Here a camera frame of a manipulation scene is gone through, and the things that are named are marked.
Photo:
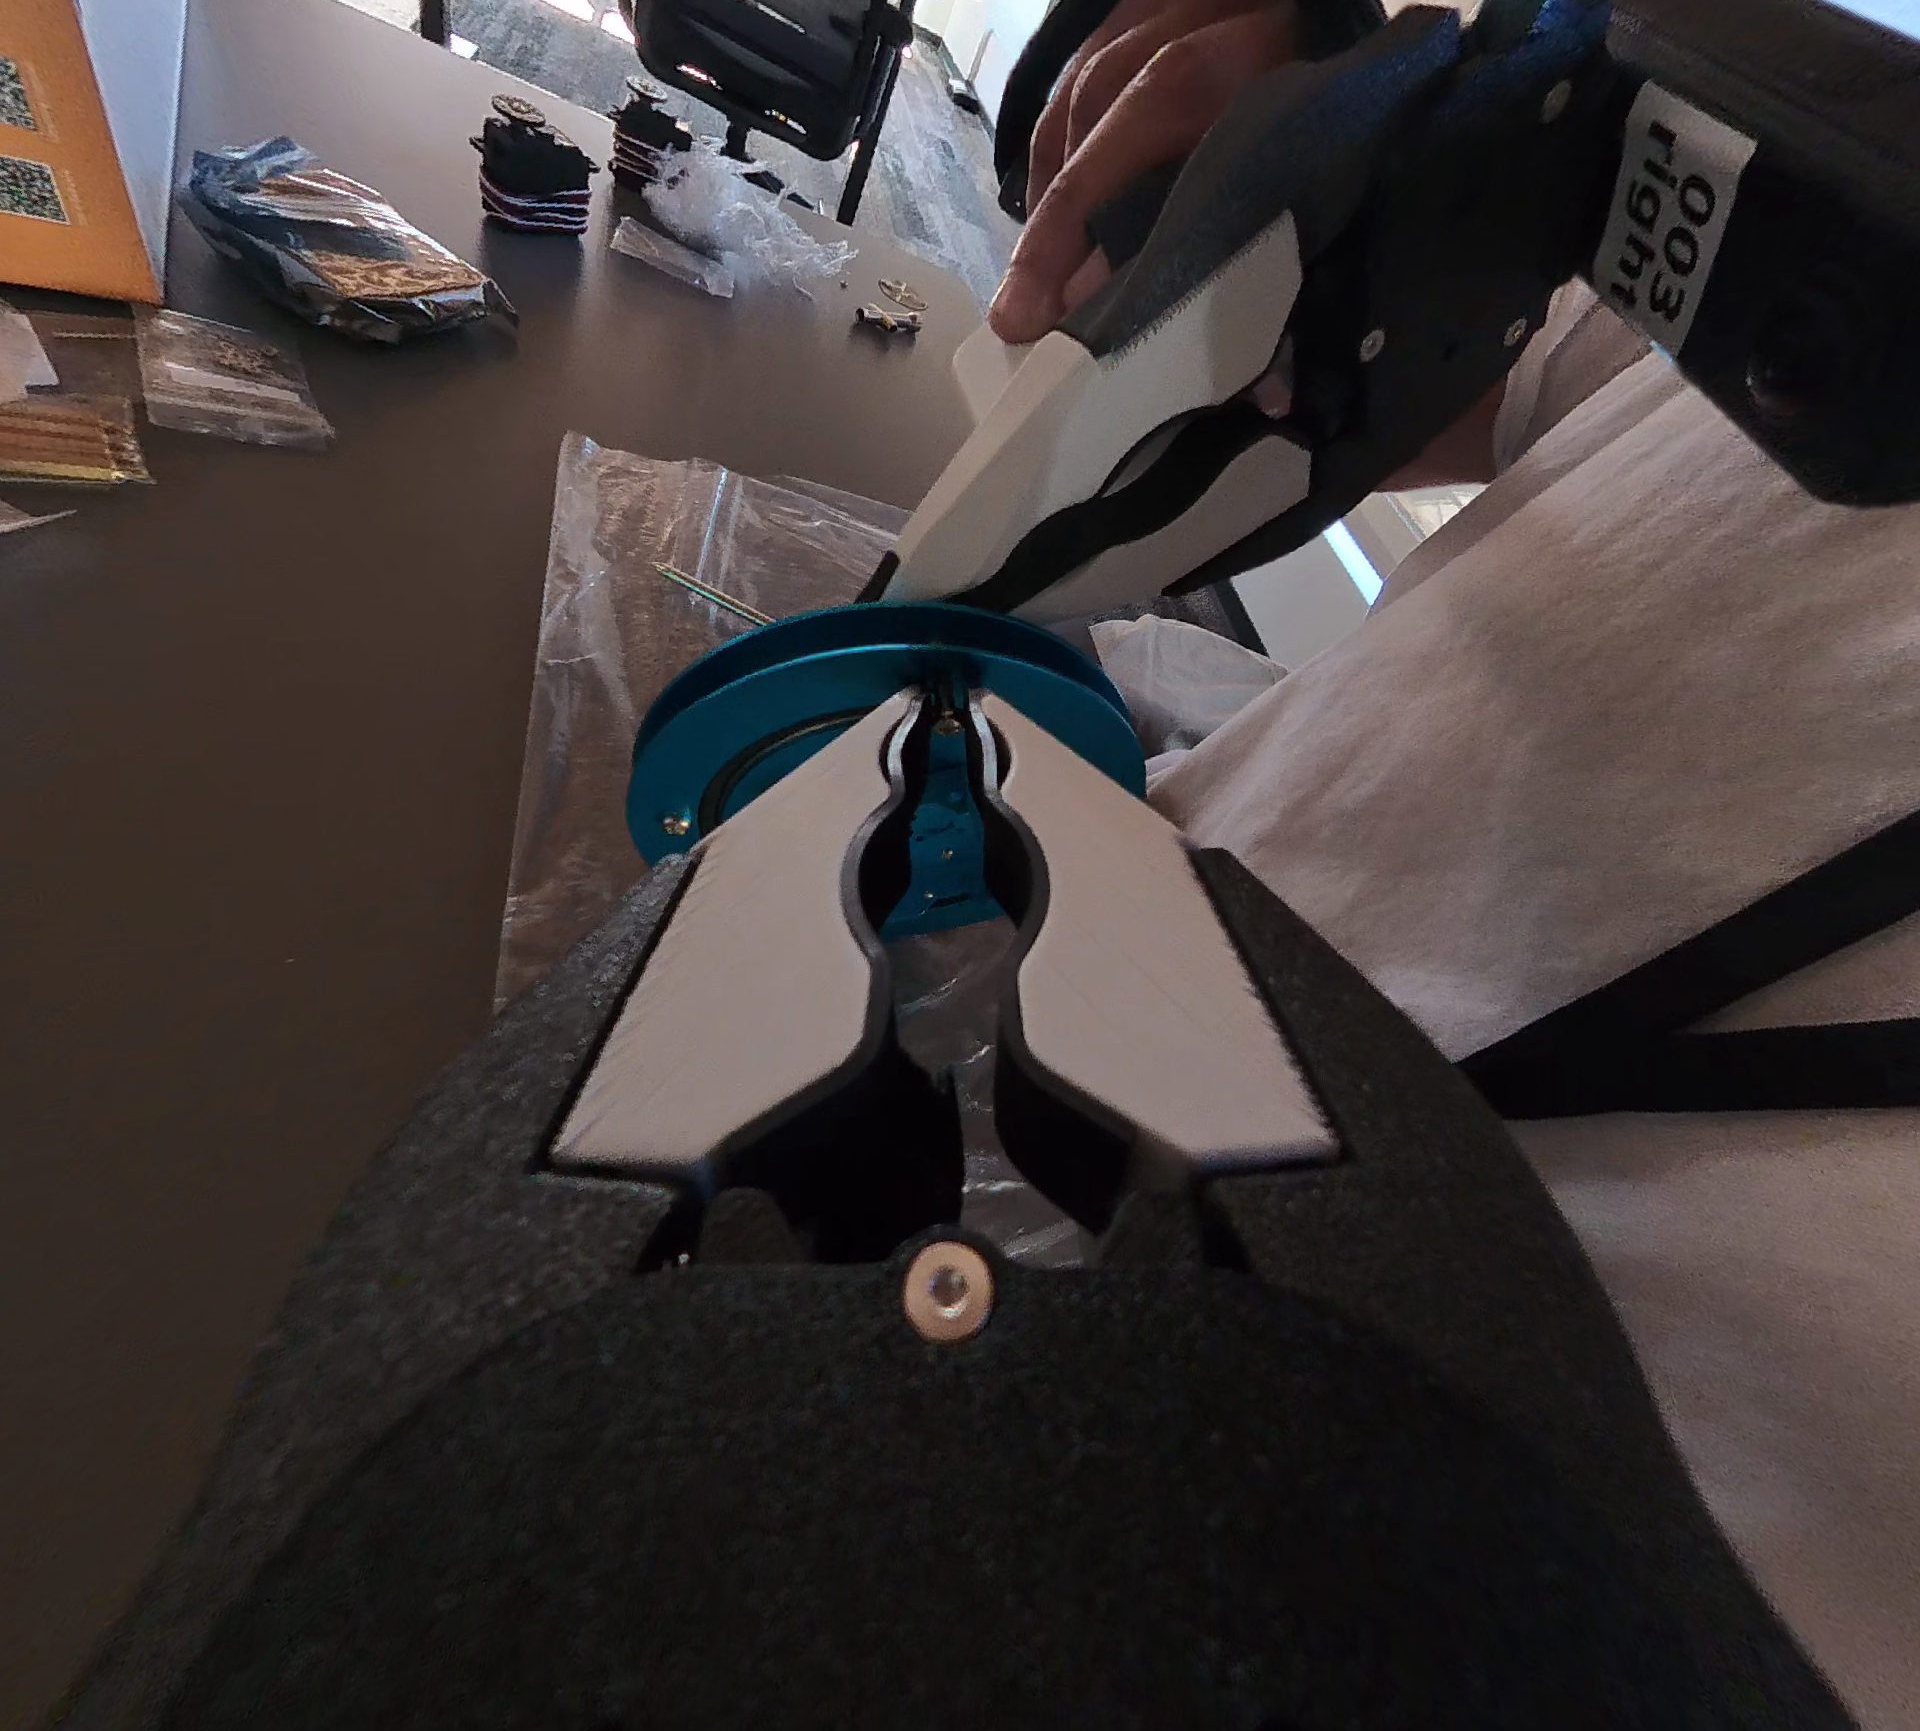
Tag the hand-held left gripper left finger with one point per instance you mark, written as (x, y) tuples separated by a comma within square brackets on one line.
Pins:
[(720, 1013)]

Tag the large clear plastic bag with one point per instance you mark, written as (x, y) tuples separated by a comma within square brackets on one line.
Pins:
[(601, 653)]

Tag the black servo motor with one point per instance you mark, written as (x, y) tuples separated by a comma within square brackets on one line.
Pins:
[(533, 171)]

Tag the white plastic bag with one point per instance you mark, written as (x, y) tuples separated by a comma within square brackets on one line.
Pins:
[(1185, 683)]

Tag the blue round metal turntable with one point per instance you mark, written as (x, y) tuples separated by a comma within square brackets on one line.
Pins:
[(705, 727)]

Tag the small metal clip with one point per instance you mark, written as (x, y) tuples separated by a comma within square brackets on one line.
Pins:
[(888, 321)]

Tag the black antistatic bag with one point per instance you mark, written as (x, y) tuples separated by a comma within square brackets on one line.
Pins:
[(344, 247)]

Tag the pile of small screw bags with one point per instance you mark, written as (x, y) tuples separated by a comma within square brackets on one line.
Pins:
[(195, 381)]

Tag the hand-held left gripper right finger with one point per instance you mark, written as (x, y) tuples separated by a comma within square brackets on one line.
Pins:
[(1170, 1013)]

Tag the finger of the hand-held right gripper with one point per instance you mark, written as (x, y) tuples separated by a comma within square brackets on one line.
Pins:
[(1214, 517), (1051, 457)]

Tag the person's right hand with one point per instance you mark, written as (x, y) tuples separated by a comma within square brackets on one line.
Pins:
[(1141, 97)]

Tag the servo motor in clear bag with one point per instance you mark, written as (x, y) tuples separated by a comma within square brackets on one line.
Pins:
[(720, 217)]

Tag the orange and white cardboard box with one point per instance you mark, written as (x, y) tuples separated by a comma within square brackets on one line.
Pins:
[(90, 81)]

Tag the person's right forearm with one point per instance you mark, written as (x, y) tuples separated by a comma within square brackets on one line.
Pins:
[(1449, 441)]

